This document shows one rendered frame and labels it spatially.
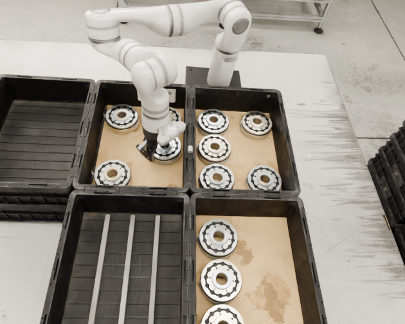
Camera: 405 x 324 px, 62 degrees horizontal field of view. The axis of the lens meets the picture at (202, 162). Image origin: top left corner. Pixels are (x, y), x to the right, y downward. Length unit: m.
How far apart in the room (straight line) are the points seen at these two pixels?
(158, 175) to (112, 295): 0.35
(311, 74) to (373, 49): 1.72
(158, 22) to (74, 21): 2.08
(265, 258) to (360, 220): 0.44
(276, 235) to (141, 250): 0.37
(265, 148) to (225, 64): 0.34
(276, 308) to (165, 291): 0.27
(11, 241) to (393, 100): 2.59
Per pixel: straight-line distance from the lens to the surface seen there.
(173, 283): 0.90
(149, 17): 1.06
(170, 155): 1.02
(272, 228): 0.98
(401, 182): 1.85
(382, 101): 2.87
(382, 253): 1.25
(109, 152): 1.08
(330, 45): 3.18
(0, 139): 1.21
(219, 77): 1.30
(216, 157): 1.03
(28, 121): 1.22
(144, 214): 0.96
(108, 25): 1.03
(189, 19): 1.09
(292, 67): 1.66
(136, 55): 0.84
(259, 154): 1.10
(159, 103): 0.83
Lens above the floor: 1.70
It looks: 56 degrees down
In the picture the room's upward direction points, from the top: 9 degrees clockwise
